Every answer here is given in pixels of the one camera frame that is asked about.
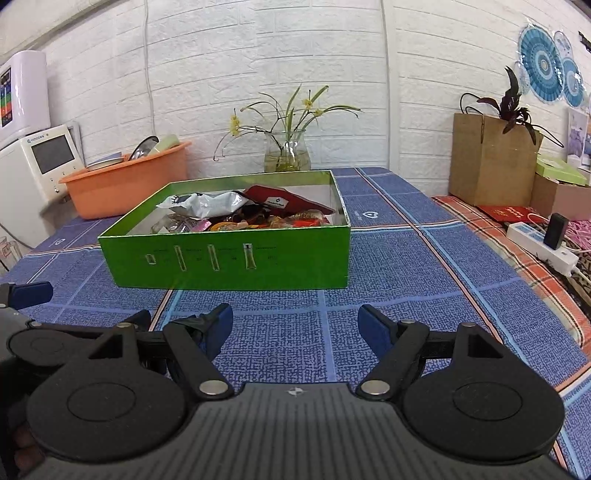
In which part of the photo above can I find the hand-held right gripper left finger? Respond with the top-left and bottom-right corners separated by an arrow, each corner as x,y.
62,302 -> 236,401

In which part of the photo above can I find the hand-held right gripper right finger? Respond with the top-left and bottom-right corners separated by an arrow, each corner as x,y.
355,305 -> 511,402

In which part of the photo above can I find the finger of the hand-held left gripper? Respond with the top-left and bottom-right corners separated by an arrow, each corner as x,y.
117,310 -> 217,361
0,281 -> 54,311

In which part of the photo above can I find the green cardboard box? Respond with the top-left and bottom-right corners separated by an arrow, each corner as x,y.
98,169 -> 352,291

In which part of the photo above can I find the pile of snack packets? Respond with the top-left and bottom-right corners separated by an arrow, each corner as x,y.
150,187 -> 335,234

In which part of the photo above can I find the red nut snack packet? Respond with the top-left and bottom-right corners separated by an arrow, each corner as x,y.
242,185 -> 335,215

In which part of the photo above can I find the person's left hand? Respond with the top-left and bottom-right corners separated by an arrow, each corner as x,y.
9,422 -> 49,474

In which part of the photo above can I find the blue checked tablecloth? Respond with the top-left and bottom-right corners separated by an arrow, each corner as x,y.
0,166 -> 573,480

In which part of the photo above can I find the white appliance with screen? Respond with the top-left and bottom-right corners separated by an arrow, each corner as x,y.
0,124 -> 86,250

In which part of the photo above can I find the orange plastic basin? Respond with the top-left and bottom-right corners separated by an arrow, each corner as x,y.
59,141 -> 192,220

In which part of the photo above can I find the orange plaid cloth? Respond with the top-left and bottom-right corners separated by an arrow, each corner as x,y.
431,195 -> 591,344

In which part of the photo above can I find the metal bowl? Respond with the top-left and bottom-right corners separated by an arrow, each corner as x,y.
127,135 -> 160,161

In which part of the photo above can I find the red booklet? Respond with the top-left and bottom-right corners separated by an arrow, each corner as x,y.
475,203 -> 539,224

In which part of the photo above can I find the glass vase with yellow flowers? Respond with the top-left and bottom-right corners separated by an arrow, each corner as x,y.
213,84 -> 363,174

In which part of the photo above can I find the pale green dish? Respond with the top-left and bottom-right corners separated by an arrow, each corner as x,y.
150,134 -> 181,157

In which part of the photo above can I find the white power strip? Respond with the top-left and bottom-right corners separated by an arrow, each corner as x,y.
507,222 -> 580,277

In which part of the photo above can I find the brown paper bag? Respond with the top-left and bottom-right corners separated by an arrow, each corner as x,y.
449,92 -> 543,208

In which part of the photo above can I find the white water purifier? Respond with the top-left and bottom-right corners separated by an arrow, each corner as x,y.
0,50 -> 51,148

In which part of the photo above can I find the black charger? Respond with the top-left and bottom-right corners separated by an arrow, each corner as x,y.
543,213 -> 573,250

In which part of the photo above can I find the small cardboard box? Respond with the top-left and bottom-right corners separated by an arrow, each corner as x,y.
530,172 -> 591,215

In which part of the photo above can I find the pink floral cloth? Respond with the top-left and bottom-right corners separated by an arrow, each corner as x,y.
566,218 -> 591,278

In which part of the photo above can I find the flat pale green box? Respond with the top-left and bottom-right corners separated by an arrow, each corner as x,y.
536,154 -> 588,186

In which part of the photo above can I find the purple leaf plant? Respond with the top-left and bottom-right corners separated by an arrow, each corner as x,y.
462,66 -> 566,148

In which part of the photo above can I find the large blue paper fan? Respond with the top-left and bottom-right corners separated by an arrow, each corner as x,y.
517,25 -> 564,102

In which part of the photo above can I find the medium blue paper fan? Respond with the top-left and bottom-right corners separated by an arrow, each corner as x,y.
561,58 -> 586,108

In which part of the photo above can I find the white wall cord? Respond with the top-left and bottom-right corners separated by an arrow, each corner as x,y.
380,0 -> 394,169
142,0 -> 156,139

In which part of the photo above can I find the wall picture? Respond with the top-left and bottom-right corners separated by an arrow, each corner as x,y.
567,107 -> 591,162

